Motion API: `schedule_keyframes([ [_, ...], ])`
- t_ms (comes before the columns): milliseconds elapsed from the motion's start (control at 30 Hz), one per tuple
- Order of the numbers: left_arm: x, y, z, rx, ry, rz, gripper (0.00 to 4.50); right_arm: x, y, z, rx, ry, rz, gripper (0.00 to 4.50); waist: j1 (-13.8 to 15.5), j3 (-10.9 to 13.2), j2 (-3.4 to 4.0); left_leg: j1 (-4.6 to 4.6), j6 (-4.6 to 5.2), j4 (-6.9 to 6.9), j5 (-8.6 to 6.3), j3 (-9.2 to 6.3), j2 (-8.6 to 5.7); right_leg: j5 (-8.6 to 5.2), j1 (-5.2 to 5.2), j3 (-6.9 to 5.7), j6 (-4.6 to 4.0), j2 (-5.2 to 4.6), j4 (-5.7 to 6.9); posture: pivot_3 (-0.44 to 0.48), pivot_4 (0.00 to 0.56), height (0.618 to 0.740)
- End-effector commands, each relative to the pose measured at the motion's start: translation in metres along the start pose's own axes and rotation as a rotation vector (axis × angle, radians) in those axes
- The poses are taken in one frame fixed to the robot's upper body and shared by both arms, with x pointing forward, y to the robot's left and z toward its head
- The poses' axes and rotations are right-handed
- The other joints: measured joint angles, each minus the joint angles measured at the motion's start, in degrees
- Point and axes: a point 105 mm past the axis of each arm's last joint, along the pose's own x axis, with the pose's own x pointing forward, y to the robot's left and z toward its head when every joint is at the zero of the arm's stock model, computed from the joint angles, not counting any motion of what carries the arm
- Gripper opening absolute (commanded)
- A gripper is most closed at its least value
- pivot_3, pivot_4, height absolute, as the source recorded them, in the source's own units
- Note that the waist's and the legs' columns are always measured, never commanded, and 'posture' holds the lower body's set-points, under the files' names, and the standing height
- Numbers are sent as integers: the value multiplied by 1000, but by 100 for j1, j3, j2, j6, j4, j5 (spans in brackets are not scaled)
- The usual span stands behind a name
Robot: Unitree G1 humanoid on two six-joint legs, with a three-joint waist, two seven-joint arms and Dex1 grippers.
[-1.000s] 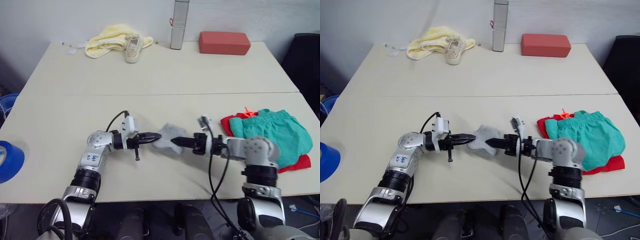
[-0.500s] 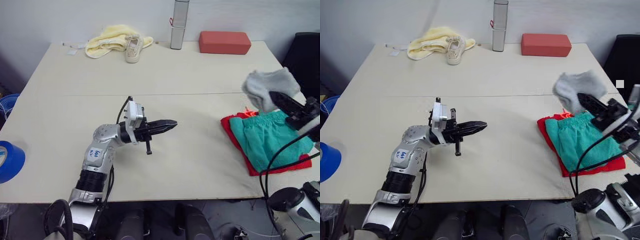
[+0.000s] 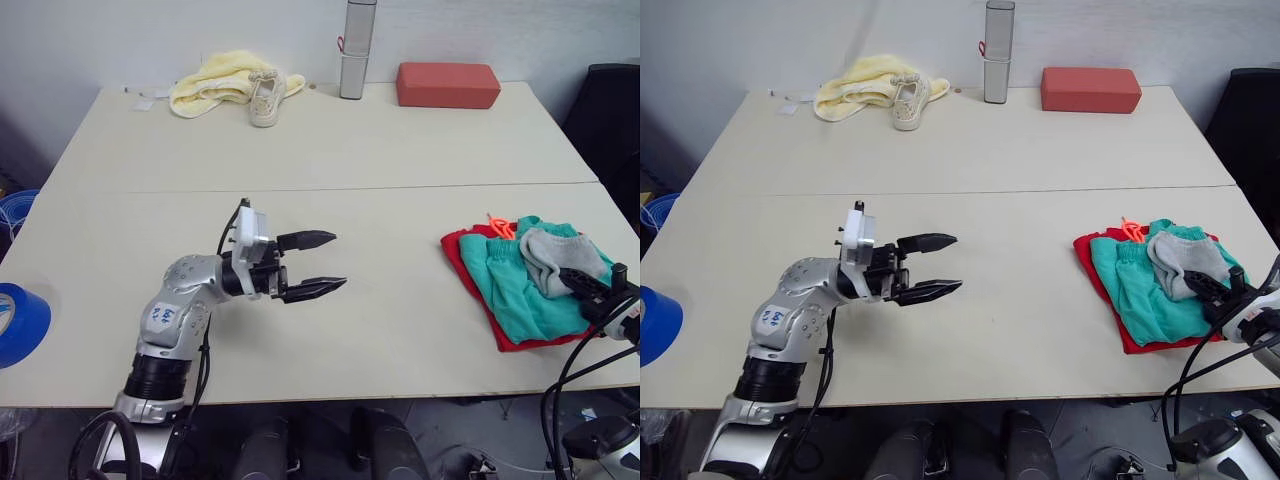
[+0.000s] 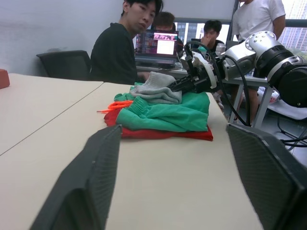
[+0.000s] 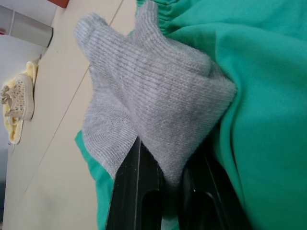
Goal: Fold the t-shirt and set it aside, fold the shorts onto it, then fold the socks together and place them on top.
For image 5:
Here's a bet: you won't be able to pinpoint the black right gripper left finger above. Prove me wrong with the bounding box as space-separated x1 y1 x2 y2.
105 135 166 230

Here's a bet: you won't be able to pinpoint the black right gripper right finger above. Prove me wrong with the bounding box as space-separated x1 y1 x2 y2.
176 150 243 230

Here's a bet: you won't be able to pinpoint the grey knitted sock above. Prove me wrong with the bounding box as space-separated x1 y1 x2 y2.
73 0 238 189

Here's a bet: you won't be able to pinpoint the green shorts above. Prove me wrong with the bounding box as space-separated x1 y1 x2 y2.
74 0 307 230

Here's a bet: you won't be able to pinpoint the pale yellow cloth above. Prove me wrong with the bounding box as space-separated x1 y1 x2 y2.
3 61 39 145

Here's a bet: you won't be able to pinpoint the small cream baby shoe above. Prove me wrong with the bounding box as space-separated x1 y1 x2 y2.
0 73 35 120

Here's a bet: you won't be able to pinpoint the silver metal cylinder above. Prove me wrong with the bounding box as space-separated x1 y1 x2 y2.
0 5 54 48

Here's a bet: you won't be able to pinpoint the orange red box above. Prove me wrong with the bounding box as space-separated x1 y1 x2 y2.
56 0 97 10

